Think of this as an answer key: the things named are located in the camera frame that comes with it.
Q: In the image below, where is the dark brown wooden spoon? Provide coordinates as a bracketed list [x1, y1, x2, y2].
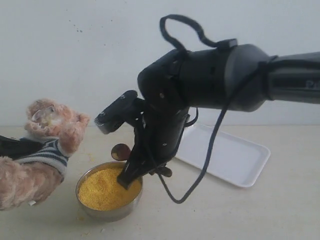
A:
[111, 143, 173, 178]

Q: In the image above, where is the white rectangular plastic tray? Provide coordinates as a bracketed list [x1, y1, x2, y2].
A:
[175, 123, 271, 188]

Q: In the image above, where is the tan teddy bear striped sweater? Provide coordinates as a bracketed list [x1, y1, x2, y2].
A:
[0, 98, 91, 211]

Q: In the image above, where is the steel bowl of yellow millet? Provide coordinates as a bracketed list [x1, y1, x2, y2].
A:
[75, 161, 143, 223]

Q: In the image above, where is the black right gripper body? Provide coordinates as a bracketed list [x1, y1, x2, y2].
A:
[132, 98, 190, 168]

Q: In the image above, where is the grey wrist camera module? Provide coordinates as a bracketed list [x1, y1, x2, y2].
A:
[94, 90, 138, 135]

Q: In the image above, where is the black camera cable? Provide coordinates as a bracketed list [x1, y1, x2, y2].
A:
[139, 14, 278, 204]

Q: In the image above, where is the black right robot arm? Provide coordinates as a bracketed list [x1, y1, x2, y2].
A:
[114, 44, 320, 189]

